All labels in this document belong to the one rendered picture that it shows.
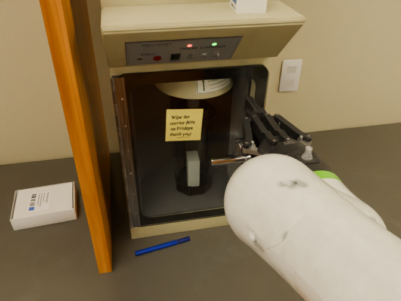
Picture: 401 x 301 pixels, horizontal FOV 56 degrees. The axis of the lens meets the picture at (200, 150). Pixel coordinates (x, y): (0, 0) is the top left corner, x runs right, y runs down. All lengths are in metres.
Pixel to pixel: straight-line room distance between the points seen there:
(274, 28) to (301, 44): 0.67
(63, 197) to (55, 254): 0.17
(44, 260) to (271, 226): 0.74
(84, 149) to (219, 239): 0.45
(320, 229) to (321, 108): 1.17
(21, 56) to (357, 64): 1.09
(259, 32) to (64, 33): 0.30
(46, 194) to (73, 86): 0.53
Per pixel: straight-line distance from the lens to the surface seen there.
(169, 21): 0.60
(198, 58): 0.69
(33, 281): 0.97
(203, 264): 0.93
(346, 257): 0.30
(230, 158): 0.80
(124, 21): 0.60
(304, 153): 0.56
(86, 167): 0.73
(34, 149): 1.35
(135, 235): 0.99
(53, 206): 1.08
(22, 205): 1.11
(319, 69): 1.38
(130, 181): 0.85
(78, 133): 0.69
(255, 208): 0.36
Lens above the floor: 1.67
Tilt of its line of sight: 35 degrees down
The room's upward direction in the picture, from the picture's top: 1 degrees clockwise
